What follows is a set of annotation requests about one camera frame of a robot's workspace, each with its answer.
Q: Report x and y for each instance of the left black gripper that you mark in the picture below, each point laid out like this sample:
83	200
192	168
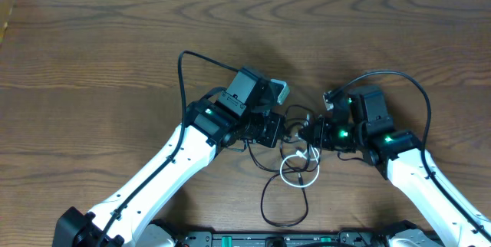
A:
275	131

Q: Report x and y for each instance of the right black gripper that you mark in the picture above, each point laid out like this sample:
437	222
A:
311	136

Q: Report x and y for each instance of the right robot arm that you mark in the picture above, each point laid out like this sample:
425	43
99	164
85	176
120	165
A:
401	159

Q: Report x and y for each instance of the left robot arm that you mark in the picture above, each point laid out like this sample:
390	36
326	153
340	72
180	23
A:
223	116

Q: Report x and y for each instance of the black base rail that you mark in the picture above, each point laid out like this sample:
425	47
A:
404	233

